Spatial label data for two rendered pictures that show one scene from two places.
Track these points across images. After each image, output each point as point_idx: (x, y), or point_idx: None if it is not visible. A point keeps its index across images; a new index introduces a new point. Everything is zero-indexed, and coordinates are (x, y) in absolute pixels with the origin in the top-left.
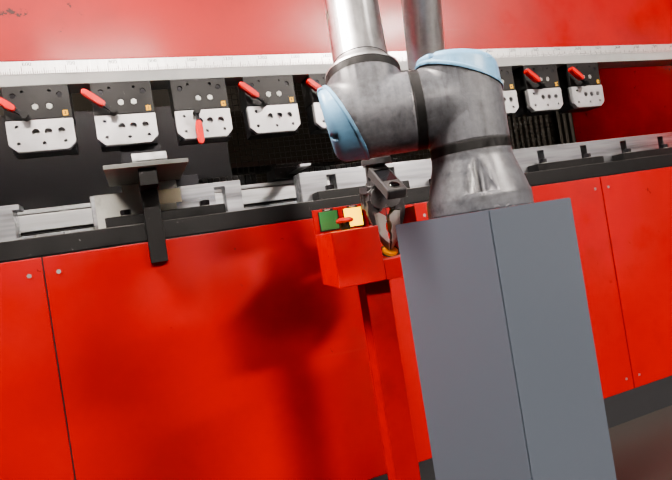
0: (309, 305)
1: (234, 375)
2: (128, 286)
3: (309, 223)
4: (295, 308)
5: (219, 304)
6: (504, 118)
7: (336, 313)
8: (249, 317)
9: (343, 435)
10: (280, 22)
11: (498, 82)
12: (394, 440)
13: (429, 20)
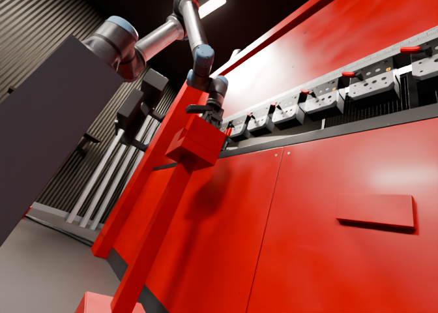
0: (213, 196)
1: (182, 218)
2: None
3: (231, 158)
4: (208, 196)
5: (193, 187)
6: (98, 29)
7: (219, 204)
8: (196, 195)
9: (189, 280)
10: (274, 87)
11: (106, 21)
12: (138, 246)
13: (187, 29)
